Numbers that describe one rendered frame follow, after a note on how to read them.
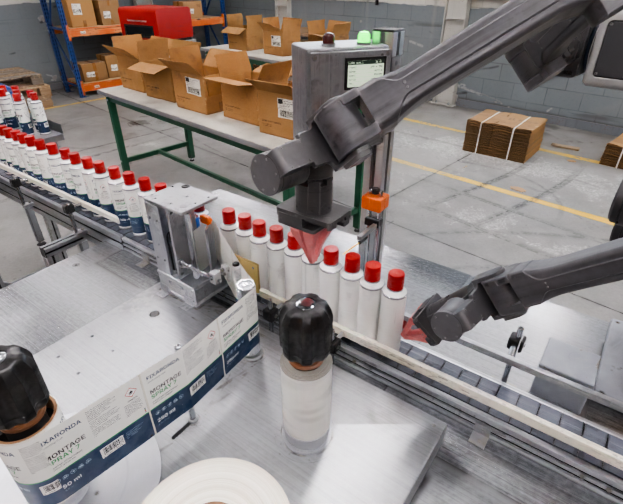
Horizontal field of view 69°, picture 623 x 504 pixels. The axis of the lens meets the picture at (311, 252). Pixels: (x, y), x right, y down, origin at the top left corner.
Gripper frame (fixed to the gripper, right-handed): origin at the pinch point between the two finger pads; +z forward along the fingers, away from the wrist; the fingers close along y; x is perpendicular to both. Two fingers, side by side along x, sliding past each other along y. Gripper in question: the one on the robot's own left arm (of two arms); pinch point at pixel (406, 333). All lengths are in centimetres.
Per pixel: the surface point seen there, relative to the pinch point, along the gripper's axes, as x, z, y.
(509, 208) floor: 33, 94, -281
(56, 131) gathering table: -166, 143, -42
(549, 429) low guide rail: 25.2, -16.3, 4.7
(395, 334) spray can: -1.5, 0.8, 2.1
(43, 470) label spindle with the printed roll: -24, 12, 62
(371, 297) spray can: -10.8, -1.3, 2.8
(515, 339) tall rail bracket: 13.3, -14.4, -7.9
